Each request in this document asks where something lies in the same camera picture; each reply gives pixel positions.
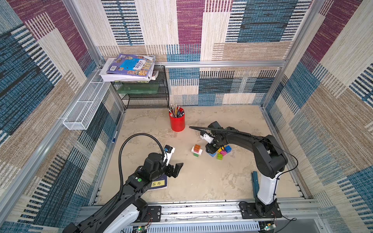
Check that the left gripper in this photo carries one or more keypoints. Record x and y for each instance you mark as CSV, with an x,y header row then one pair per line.
x,y
176,171

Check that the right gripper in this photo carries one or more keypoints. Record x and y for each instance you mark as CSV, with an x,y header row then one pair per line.
x,y
211,147

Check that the white lego brick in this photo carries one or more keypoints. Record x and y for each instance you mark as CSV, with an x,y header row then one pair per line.
x,y
193,151

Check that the brown lego brick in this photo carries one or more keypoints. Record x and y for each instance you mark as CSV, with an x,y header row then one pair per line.
x,y
196,148

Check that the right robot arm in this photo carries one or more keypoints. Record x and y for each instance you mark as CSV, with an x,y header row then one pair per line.
x,y
270,159

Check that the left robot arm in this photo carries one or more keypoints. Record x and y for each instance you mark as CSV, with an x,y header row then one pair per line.
x,y
136,185

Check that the dark blue notebook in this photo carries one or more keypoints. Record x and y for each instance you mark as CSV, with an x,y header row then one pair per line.
x,y
160,183

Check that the red pencil cup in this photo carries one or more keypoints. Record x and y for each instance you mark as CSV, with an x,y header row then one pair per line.
x,y
177,124

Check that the pencils in cup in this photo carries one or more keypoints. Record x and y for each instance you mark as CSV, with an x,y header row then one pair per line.
x,y
176,111

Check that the teal stapler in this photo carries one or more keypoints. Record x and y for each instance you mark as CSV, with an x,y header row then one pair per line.
x,y
255,183

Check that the green tray on shelf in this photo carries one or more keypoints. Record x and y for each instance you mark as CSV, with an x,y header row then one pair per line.
x,y
138,89

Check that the stack of books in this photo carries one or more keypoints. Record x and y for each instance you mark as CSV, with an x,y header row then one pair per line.
x,y
129,68

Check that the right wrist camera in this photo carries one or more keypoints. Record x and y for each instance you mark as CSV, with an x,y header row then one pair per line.
x,y
206,136

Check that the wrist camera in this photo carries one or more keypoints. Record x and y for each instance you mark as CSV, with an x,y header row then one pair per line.
x,y
169,150
206,136

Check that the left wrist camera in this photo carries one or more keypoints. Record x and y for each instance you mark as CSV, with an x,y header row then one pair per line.
x,y
169,150

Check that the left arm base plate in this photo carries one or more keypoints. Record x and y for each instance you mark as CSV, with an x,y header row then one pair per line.
x,y
149,214

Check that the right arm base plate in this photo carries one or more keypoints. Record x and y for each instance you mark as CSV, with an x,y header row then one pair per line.
x,y
258,210

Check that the black wire shelf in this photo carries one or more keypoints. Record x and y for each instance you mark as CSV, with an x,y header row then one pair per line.
x,y
151,94

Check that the white wire basket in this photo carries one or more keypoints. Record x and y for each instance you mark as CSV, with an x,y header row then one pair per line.
x,y
84,110

